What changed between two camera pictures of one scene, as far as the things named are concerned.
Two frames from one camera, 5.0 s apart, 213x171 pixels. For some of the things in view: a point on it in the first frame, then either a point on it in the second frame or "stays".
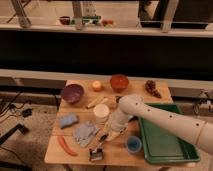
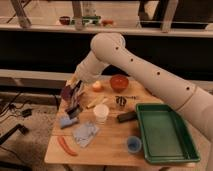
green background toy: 91,19 stays
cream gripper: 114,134 -> 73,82
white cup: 101,113 stays
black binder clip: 96,154 -> 76,109
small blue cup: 133,144 stays
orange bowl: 119,83 stays
